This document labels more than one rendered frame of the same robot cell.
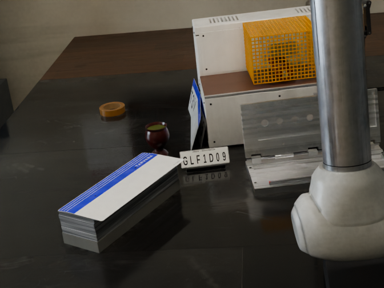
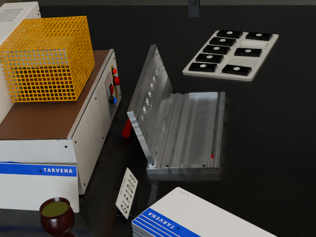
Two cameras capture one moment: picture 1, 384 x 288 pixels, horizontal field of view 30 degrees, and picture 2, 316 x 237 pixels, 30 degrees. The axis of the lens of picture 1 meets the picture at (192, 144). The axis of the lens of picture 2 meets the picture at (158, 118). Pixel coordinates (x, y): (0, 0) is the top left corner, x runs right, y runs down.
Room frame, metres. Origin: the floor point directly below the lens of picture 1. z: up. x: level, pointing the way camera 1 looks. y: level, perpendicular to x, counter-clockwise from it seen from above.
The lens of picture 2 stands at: (1.75, 1.16, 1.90)
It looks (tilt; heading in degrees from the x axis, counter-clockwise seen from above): 31 degrees down; 283
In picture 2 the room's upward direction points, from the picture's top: 7 degrees counter-clockwise
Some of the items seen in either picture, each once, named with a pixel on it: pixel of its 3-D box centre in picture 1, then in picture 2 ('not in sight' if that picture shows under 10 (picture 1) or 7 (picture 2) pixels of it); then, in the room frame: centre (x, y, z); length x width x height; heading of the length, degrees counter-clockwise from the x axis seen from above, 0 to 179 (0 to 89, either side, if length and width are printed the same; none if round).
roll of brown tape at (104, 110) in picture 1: (112, 109); not in sight; (2.75, 0.31, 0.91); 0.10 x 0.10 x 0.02
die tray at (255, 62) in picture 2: not in sight; (232, 53); (1.91, -0.95, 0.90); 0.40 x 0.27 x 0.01; 75
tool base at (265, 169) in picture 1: (319, 167); (189, 127); (2.01, -0.39, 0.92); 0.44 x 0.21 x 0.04; 91
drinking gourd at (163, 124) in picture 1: (158, 140); (59, 224); (2.27, 0.12, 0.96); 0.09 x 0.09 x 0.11
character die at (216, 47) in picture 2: not in sight; (216, 49); (1.97, -0.97, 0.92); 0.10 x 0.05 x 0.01; 163
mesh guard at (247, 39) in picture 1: (280, 48); (48, 58); (2.40, -0.34, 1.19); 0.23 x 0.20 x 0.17; 91
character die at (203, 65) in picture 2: not in sight; (203, 67); (2.01, -0.82, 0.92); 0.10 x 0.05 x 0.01; 170
